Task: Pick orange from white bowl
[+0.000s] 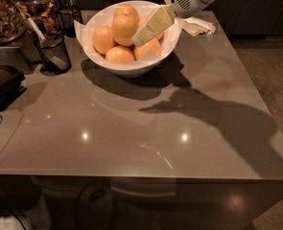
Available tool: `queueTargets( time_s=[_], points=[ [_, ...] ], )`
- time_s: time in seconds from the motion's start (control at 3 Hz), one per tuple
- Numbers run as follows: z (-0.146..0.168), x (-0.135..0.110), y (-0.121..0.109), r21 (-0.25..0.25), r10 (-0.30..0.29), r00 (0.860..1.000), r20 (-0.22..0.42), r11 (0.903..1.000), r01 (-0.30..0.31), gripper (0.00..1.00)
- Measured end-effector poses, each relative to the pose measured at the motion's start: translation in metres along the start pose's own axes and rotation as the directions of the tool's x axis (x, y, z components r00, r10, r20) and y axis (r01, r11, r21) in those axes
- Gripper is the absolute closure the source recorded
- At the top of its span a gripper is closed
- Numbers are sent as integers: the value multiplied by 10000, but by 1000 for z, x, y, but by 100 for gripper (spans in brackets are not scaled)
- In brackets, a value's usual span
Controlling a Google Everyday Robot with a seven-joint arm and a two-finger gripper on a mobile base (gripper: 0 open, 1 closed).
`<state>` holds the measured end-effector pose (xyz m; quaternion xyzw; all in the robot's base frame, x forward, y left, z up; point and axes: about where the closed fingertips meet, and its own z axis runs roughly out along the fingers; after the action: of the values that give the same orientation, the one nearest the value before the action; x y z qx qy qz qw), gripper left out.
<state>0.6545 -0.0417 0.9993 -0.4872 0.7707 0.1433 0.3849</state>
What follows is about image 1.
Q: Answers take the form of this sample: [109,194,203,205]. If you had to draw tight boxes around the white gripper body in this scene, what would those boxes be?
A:
[164,0,206,18]

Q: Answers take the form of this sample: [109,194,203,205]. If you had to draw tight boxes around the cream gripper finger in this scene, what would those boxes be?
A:
[132,5,176,47]

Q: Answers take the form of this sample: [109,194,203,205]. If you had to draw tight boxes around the orange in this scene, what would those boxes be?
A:
[106,46,135,63]
[133,38,161,60]
[111,14,139,47]
[92,25,117,55]
[113,3,139,20]
[138,15,163,41]

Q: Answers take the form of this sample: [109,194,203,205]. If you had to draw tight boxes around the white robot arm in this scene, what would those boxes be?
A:
[131,0,216,47]

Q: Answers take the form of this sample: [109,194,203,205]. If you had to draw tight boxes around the white ceramic bowl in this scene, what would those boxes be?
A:
[75,1,181,77]

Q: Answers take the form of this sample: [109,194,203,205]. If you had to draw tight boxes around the folded paper napkins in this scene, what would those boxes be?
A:
[180,17,216,36]

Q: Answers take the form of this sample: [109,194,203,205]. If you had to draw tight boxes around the rear black mesh cup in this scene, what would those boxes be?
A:
[59,5,83,37]

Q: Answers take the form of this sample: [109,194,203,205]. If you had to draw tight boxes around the black mesh cup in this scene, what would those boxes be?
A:
[35,34,71,75]
[59,5,83,37]

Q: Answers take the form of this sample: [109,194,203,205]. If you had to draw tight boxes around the front black mesh cup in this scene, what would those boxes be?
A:
[35,34,71,75]

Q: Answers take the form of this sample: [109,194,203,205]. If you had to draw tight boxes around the large glass snack jar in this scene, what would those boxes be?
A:
[0,0,27,46]

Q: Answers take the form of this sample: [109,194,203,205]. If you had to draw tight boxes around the dark brown device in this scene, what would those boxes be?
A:
[0,65,25,111]

